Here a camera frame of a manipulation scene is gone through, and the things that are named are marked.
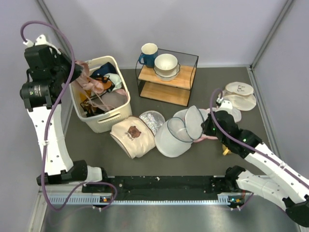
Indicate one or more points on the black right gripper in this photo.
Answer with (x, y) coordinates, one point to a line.
(205, 125)

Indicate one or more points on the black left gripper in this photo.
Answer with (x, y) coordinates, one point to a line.
(59, 55)

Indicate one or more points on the pink bra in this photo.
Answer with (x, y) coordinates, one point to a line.
(91, 89)

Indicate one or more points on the orange bra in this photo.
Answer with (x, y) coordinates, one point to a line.
(106, 83)

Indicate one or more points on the blue zipper white mesh bag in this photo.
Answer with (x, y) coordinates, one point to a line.
(178, 133)

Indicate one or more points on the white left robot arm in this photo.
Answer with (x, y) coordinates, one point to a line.
(45, 113)

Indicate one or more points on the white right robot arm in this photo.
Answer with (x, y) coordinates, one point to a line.
(284, 187)

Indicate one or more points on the pink trimmed mesh laundry bag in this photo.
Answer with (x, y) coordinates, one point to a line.
(236, 113)

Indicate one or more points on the beige trimmed cream mesh bag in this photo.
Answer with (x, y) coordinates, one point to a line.
(241, 95)

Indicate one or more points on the cream plastic laundry basket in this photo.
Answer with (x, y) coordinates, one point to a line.
(102, 122)

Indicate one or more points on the bear print cream bag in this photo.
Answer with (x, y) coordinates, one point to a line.
(133, 136)

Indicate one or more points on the yellow ceramic mug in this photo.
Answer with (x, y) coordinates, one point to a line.
(226, 150)

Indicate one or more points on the pile of clothes in basket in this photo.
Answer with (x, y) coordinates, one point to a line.
(114, 98)

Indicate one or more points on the silver round insulated pad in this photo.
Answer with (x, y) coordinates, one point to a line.
(153, 119)

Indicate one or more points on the white scalloped plate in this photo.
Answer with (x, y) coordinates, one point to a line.
(167, 75)

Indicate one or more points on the blue ceramic mug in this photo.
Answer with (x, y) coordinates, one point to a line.
(149, 52)

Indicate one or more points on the cream ceramic bowl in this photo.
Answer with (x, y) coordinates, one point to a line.
(166, 62)

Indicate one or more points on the black wire wooden shelf rack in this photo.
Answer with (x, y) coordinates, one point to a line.
(177, 91)

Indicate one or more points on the grey slotted cable duct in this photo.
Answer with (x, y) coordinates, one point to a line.
(100, 200)

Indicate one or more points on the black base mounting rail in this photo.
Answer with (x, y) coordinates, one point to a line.
(171, 188)

